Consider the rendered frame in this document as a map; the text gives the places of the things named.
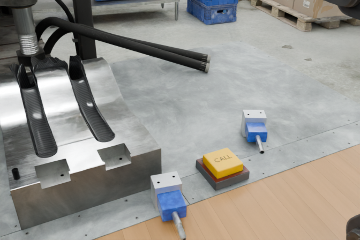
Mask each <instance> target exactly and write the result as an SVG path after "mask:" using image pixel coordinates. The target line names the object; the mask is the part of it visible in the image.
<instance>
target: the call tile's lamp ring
mask: <svg viewBox="0 0 360 240"><path fill-rule="evenodd" d="M202 160H203V157H202V158H200V159H197V161H198V162H199V164H200V165H201V166H202V167H203V168H204V169H205V171H206V172H207V173H208V174H209V175H210V176H211V178H212V179H213V180H214V181H215V182H216V183H217V182H220V181H223V180H225V179H229V178H232V177H235V176H238V175H240V174H243V173H246V172H249V170H248V169H247V168H246V167H245V166H244V165H243V169H244V170H243V171H240V172H237V173H234V174H231V175H228V176H226V177H222V178H219V179H216V177H215V176H214V175H213V174H212V173H211V172H210V171H209V169H208V168H207V167H206V166H205V165H204V164H203V163H202Z"/></svg>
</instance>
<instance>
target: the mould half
mask: <svg viewBox="0 0 360 240"><path fill-rule="evenodd" d="M81 62H82V63H83V65H84V68H85V72H86V76H87V79H88V83H89V86H90V88H91V91H92V94H93V96H94V100H95V102H96V105H97V107H98V109H99V111H100V113H101V114H102V116H103V117H104V119H105V120H106V121H107V123H108V124H109V126H110V127H111V129H112V131H113V132H114V133H115V138H114V140H112V141H110V142H98V141H96V139H95V138H94V137H93V135H92V133H91V131H90V129H89V128H88V126H87V124H86V122H85V120H84V118H83V117H82V115H81V112H80V110H79V108H78V105H77V102H76V98H75V96H74V93H73V90H72V87H71V83H70V80H69V77H68V74H67V72H66V69H65V68H63V67H58V66H54V67H46V68H42V69H39V70H37V71H36V72H35V73H34V74H35V76H36V78H37V82H38V86H39V90H40V94H41V99H42V102H43V106H44V110H45V112H46V116H47V120H48V123H49V125H50V128H51V131H52V133H53V136H54V138H55V142H56V145H57V147H58V151H57V153H56V154H55V155H54V156H52V157H48V158H40V157H38V156H37V155H36V154H35V150H34V146H33V143H32V139H31V135H30V132H29V128H28V124H27V119H26V115H25V111H24V106H23V102H22V99H21V95H20V90H19V86H18V83H17V81H16V79H15V77H14V74H13V73H12V72H8V73H2V74H0V122H1V128H2V134H3V142H4V150H5V158H6V167H7V174H8V179H9V187H10V192H11V196H12V200H13V203H14V207H15V209H16V213H17V217H18V220H19V224H20V227H21V230H24V229H27V228H31V227H34V226H37V225H40V224H43V223H46V222H49V221H52V220H55V219H59V218H62V217H64V216H68V215H71V214H74V213H77V212H80V211H83V210H86V209H89V208H92V207H95V206H98V205H102V204H105V203H108V202H111V201H114V200H117V199H120V198H123V197H127V196H130V195H132V194H135V193H138V192H141V191H145V190H148V189H151V176H153V175H158V174H162V161H161V147H160V146H159V144H158V143H157V142H156V140H155V139H154V138H153V136H152V135H151V134H150V132H149V131H148V130H147V129H146V127H145V126H144V125H143V124H142V123H141V122H140V120H139V119H138V118H137V117H136V116H135V114H134V113H133V112H132V111H131V109H130V108H129V107H128V106H127V104H126V103H125V101H124V99H123V97H122V95H121V92H120V90H119V88H118V85H117V82H116V80H115V77H114V75H113V73H112V70H111V68H110V66H109V64H108V63H107V61H106V60H105V59H104V58H103V57H99V58H93V59H87V60H83V61H81ZM121 143H125V145H126V146H127V148H128V150H129V151H130V153H131V154H130V156H131V163H130V164H127V165H124V166H120V167H117V168H113V169H109V170H106V164H105V162H102V160H101V158H100V156H99V154H98V152H97V150H98V149H102V148H106V147H110V146H113V145H118V144H121ZM64 158H66V160H67V163H68V165H69V168H70V171H69V173H70V178H71V181H68V182H65V183H61V184H57V185H54V186H51V187H47V188H44V189H42V188H41V183H40V180H38V179H37V176H36V172H35V168H34V166H38V165H41V164H45V163H49V162H53V161H57V160H61V159H64ZM13 168H18V170H19V175H20V178H19V179H18V180H14V179H13V174H12V171H11V170H12V169H13Z"/></svg>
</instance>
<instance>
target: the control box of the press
mask: <svg viewBox="0 0 360 240"><path fill-rule="evenodd" d="M55 1H56V2H57V3H58V4H59V5H60V6H61V8H62V9H63V10H64V11H65V13H66V15H67V17H68V19H69V21H70V22H71V23H74V24H75V22H76V24H84V25H87V26H90V27H93V28H94V25H93V15H92V5H91V0H72V1H73V9H74V17H75V22H74V19H73V16H72V14H71V12H70V10H69V9H68V7H67V6H66V5H65V4H64V3H63V1H62V0H55ZM72 42H73V43H75V47H76V54H77V55H78V56H80V58H81V60H82V61H83V60H87V59H93V58H97V54H96V45H95V40H94V39H91V38H88V37H85V36H82V35H79V34H76V33H73V37H72Z"/></svg>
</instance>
